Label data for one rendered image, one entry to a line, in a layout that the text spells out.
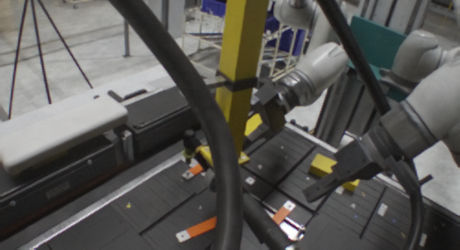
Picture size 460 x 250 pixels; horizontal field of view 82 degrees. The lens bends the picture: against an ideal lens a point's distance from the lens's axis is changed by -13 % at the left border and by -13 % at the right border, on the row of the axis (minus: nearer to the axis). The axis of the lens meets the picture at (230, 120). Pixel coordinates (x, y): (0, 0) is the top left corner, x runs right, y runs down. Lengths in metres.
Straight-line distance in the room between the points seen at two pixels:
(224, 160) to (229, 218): 0.06
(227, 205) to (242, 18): 0.29
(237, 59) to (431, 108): 0.32
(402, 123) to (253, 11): 0.30
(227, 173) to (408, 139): 0.30
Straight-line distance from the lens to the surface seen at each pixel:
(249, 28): 0.50
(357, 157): 0.50
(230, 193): 0.33
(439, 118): 0.51
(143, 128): 0.93
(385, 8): 1.76
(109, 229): 0.80
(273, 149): 1.05
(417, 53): 1.48
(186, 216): 0.81
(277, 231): 0.62
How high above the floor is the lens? 1.66
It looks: 35 degrees down
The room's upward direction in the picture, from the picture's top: 9 degrees clockwise
